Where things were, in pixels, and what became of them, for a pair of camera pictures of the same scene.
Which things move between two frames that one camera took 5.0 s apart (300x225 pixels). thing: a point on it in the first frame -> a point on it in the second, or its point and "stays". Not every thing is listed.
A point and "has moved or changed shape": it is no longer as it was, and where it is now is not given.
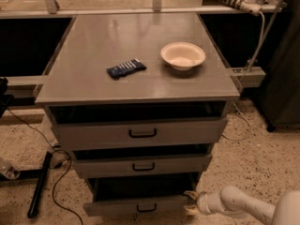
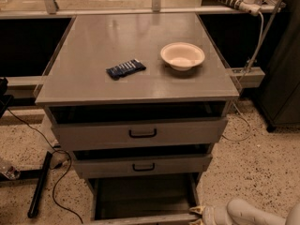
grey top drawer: x=157 y=126 stays
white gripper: x=202 y=202 -> x=214 y=214
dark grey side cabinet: x=278 y=97 stays
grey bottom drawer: x=138 y=194 has moved or changed shape
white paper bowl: x=183 y=56 stays
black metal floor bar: x=40 y=180 stays
